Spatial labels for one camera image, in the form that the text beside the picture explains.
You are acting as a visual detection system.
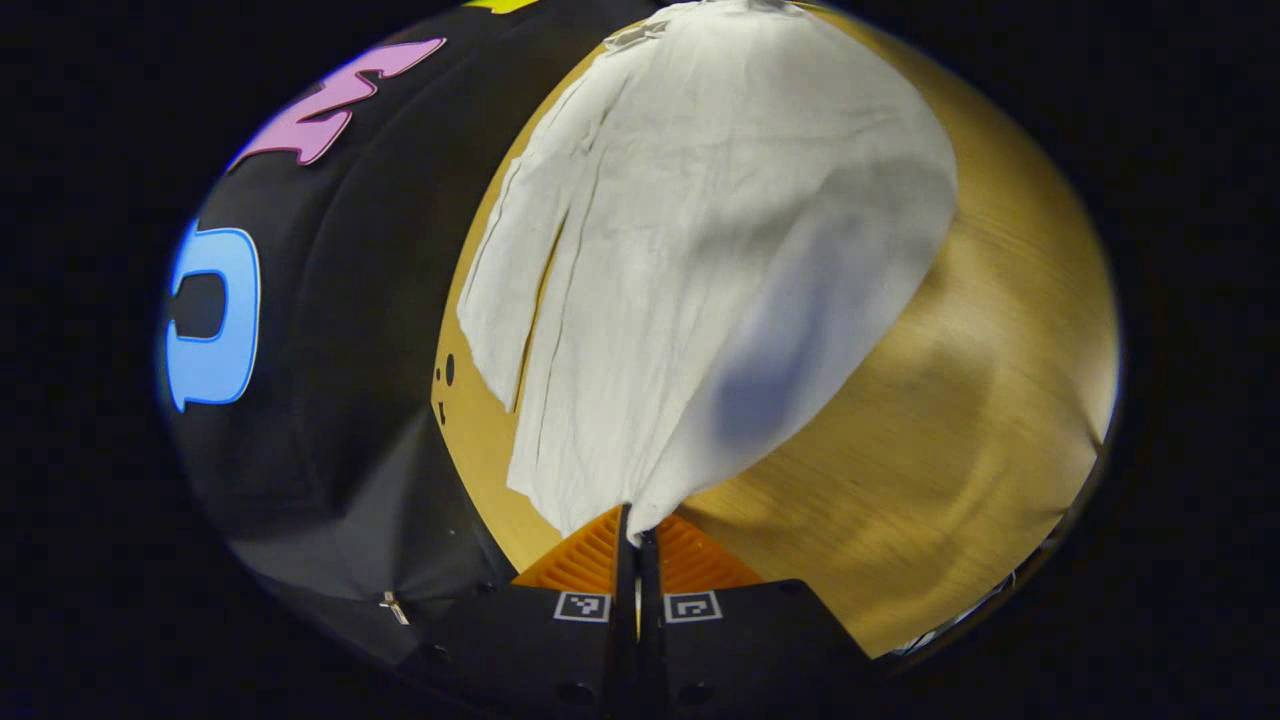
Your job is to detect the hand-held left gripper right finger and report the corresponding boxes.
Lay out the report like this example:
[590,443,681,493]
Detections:
[640,515,881,716]

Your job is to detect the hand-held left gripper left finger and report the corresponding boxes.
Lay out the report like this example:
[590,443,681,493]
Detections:
[400,503,638,716]

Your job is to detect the white jeans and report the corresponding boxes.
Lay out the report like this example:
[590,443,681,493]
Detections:
[455,0,959,541]

